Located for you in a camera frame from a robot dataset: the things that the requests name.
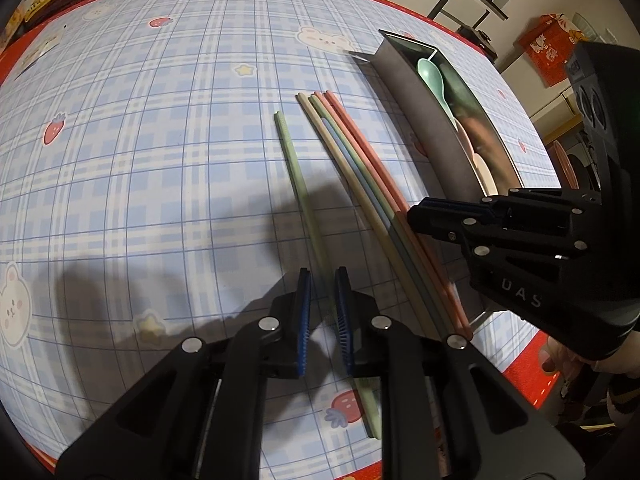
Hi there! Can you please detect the green chopstick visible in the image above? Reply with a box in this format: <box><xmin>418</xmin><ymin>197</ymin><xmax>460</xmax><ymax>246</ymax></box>
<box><xmin>274</xmin><ymin>110</ymin><xmax>382</xmax><ymax>440</ymax></box>
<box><xmin>300</xmin><ymin>92</ymin><xmax>447</xmax><ymax>337</ymax></box>

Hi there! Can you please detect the beige plastic spoon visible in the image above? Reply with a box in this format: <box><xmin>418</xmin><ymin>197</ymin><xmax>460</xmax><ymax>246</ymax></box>
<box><xmin>473</xmin><ymin>153</ymin><xmax>498</xmax><ymax>196</ymax></box>

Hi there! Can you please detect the steel utensil tray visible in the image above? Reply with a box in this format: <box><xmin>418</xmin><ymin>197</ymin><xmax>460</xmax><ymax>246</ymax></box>
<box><xmin>361</xmin><ymin>29</ymin><xmax>524</xmax><ymax>202</ymax></box>

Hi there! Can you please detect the pink plastic spoon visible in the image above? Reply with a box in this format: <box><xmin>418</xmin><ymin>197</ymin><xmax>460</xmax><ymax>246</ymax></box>
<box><xmin>454</xmin><ymin>119</ymin><xmax>474</xmax><ymax>160</ymax></box>

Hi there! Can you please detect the green plastic spoon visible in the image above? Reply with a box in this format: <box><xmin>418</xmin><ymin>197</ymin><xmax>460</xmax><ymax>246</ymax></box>
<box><xmin>416</xmin><ymin>58</ymin><xmax>456</xmax><ymax>125</ymax></box>

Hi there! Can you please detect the beige chopstick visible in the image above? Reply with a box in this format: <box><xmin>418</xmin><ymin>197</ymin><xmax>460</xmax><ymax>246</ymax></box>
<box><xmin>296</xmin><ymin>92</ymin><xmax>439</xmax><ymax>339</ymax></box>

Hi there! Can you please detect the person's right hand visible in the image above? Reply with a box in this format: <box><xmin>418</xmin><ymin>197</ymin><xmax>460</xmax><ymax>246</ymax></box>
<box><xmin>538</xmin><ymin>332</ymin><xmax>640</xmax><ymax>382</ymax></box>

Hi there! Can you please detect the pink waste bin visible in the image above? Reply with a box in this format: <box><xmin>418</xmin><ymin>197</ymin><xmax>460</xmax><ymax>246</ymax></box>
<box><xmin>547</xmin><ymin>140</ymin><xmax>579</xmax><ymax>190</ymax></box>

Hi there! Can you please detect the brown rice cooker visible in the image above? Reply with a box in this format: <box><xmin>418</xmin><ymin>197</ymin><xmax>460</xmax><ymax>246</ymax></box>
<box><xmin>458</xmin><ymin>27</ymin><xmax>498</xmax><ymax>64</ymax></box>

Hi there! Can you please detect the red cloth on refrigerator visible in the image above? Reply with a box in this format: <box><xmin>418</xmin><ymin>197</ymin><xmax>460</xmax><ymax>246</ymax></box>
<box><xmin>518</xmin><ymin>14</ymin><xmax>588</xmax><ymax>87</ymax></box>

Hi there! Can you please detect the black metal rack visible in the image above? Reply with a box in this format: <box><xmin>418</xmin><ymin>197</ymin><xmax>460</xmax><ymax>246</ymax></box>
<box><xmin>427</xmin><ymin>0</ymin><xmax>509</xmax><ymax>29</ymax></box>

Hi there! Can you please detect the blue plaid table mat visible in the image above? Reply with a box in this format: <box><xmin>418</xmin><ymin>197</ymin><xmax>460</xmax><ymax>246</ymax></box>
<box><xmin>1</xmin><ymin>0</ymin><xmax>558</xmax><ymax>457</ymax></box>

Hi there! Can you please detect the white paper card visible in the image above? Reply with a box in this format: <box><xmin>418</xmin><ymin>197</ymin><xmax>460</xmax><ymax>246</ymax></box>
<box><xmin>16</xmin><ymin>25</ymin><xmax>68</xmax><ymax>78</ymax></box>

